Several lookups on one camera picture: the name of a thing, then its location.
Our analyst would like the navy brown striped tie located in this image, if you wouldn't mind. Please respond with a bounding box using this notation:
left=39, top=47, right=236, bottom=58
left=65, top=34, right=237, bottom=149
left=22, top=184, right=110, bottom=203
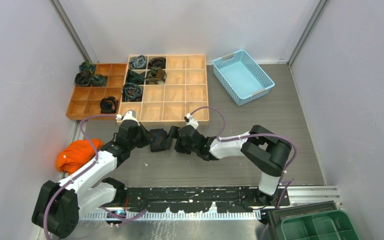
left=149, top=128, right=168, bottom=153

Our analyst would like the light wooden compartment tray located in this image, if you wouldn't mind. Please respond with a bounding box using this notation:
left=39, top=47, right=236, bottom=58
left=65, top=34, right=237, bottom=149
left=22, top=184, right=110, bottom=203
left=118, top=54, right=210, bottom=128

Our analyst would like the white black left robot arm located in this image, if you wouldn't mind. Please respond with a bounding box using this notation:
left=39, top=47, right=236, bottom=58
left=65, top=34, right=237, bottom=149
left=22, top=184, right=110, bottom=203
left=31, top=119, right=152, bottom=239

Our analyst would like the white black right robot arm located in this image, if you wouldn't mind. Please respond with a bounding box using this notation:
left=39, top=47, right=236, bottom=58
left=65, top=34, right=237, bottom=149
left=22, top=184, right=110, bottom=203
left=161, top=125, right=297, bottom=206

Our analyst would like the black rolled tie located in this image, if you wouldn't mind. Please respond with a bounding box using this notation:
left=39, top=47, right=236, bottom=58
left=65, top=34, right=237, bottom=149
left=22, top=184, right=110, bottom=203
left=99, top=96, right=119, bottom=114

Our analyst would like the blue paisley rolled tie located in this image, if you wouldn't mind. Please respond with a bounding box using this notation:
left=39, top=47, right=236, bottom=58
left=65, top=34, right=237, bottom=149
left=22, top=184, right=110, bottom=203
left=122, top=82, right=143, bottom=102

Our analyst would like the dark orange wooden compartment tray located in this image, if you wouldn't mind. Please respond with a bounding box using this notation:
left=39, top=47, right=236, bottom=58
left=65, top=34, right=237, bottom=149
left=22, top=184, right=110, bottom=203
left=66, top=63, right=127, bottom=121

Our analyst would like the dark green rolled tie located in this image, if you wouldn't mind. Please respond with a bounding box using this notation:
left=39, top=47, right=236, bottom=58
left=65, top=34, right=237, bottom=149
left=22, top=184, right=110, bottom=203
left=125, top=70, right=146, bottom=85

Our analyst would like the orange cloth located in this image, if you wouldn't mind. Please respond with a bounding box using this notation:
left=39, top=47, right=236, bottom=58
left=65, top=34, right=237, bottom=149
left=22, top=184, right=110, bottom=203
left=56, top=139, right=95, bottom=175

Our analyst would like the green patterned rolled tie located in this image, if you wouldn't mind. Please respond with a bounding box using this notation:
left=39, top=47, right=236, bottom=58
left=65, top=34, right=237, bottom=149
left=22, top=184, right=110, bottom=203
left=145, top=67, right=167, bottom=85

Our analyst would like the green dotted rolled tie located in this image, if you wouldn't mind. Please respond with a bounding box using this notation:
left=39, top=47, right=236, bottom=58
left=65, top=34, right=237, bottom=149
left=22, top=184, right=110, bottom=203
left=91, top=74, right=108, bottom=87

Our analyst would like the grey blue rolled tie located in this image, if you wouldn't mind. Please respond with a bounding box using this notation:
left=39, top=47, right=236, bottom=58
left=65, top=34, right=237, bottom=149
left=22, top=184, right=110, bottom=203
left=128, top=55, right=148, bottom=70

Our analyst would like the dark brown rolled tie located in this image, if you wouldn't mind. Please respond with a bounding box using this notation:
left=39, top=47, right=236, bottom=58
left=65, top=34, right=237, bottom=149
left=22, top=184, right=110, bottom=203
left=147, top=57, right=167, bottom=69

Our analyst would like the dark striped rolled tie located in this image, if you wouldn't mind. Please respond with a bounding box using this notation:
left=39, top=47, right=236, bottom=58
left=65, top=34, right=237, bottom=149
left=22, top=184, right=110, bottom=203
left=74, top=70, right=93, bottom=87

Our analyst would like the teal patterned rolled tie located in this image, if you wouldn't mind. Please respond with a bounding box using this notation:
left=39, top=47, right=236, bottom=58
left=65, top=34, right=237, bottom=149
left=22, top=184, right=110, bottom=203
left=78, top=61, right=97, bottom=75

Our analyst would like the light blue plastic basket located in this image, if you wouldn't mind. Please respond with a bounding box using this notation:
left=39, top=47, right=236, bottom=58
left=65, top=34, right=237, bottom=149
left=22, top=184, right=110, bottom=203
left=212, top=49, right=275, bottom=106

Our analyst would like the green plastic bin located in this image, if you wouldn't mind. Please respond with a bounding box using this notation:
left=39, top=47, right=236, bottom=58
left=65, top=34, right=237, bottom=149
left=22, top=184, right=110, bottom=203
left=276, top=209, right=360, bottom=240

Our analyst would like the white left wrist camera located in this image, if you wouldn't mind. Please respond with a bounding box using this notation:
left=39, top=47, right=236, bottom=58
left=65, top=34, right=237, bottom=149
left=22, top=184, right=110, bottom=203
left=115, top=109, right=139, bottom=123

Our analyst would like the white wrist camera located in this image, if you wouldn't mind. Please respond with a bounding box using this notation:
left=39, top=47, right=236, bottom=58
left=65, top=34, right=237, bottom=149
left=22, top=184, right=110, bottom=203
left=115, top=109, right=139, bottom=123
left=184, top=113, right=199, bottom=130

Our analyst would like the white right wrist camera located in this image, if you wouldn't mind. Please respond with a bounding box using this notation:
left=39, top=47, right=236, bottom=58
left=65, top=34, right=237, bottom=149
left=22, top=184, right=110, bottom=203
left=184, top=113, right=199, bottom=130

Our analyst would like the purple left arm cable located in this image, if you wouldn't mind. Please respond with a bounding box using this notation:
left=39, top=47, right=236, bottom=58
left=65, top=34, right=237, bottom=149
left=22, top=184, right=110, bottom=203
left=42, top=114, right=118, bottom=240

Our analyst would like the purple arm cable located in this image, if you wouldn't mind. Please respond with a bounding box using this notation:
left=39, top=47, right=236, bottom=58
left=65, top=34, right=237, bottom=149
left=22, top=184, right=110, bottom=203
left=185, top=105, right=299, bottom=210
left=42, top=114, right=118, bottom=240

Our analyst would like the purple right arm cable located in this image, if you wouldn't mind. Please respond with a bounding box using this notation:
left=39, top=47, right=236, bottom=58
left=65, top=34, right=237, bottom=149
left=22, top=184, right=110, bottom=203
left=185, top=105, right=299, bottom=210

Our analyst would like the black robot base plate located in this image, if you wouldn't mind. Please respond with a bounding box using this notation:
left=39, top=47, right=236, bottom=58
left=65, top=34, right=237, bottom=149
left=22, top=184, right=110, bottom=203
left=94, top=186, right=291, bottom=215

